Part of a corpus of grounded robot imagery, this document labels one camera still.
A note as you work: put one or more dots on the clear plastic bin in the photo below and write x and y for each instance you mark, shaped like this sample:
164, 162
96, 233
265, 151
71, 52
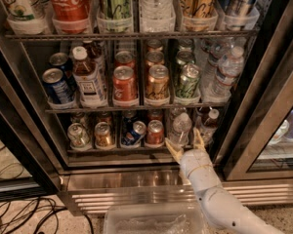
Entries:
163, 218

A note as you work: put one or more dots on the green can shelf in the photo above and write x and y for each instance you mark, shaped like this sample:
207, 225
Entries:
187, 81
79, 138
116, 14

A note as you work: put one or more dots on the red can bottom shelf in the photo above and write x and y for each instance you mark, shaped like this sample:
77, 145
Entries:
155, 133

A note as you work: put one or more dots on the white 7up can top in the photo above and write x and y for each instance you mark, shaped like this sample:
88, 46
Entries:
25, 9

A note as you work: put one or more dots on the fridge glass door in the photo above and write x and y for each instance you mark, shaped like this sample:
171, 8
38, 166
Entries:
255, 141
25, 172

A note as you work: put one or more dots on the orange can bottom shelf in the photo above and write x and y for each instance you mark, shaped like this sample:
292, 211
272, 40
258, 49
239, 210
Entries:
103, 136

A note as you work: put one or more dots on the gold can middle shelf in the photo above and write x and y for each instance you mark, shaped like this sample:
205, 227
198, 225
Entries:
157, 83

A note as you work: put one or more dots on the clear water bottle top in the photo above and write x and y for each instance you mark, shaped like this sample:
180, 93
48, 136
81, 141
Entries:
157, 16

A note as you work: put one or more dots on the tea bottle bottom shelf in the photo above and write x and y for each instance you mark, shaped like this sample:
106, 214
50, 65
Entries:
207, 125

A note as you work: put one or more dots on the red coke can middle shelf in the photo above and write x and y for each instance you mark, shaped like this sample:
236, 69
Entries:
124, 83

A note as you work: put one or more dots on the gold can top shelf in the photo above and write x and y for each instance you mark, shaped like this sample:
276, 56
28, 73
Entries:
197, 15

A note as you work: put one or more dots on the green can middle shelf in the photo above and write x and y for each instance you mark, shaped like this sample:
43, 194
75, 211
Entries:
187, 81

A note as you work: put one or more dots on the blue can middle shelf front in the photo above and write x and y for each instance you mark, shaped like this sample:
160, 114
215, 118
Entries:
56, 86

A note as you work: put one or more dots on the tea bottle middle shelf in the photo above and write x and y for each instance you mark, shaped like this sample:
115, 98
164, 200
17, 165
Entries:
88, 79

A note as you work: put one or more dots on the green can top shelf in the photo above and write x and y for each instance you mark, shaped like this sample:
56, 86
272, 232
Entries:
116, 14

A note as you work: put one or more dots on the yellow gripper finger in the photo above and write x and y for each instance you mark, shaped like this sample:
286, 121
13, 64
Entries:
176, 150
198, 142

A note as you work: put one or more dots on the green can bottom shelf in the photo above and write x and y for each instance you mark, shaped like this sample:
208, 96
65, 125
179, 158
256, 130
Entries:
79, 138

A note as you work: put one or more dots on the fridge glass door left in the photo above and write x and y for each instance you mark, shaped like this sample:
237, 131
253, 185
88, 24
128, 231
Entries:
25, 172

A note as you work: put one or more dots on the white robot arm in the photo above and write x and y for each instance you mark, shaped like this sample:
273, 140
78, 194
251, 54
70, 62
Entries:
220, 208

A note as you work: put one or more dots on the blue pepsi can bottom shelf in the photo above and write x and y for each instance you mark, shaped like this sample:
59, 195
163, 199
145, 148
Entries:
134, 134

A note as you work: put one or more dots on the tea bottle shelf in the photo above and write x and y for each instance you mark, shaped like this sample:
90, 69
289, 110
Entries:
207, 125
88, 79

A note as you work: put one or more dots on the clear water bottle bottom shelf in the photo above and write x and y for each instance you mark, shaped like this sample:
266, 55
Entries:
180, 129

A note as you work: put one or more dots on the water bottle middle shelf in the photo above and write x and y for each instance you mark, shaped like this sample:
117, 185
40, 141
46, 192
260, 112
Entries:
230, 66

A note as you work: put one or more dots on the dark can top shelf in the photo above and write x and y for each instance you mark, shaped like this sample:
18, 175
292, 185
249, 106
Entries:
236, 15

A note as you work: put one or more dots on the fridge glass door right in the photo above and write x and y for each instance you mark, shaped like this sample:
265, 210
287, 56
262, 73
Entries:
255, 141

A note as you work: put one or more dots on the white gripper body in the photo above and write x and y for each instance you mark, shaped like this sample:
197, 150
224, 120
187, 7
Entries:
194, 161

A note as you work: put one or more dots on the gold can shelf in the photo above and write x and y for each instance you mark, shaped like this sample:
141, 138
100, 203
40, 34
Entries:
157, 83
197, 15

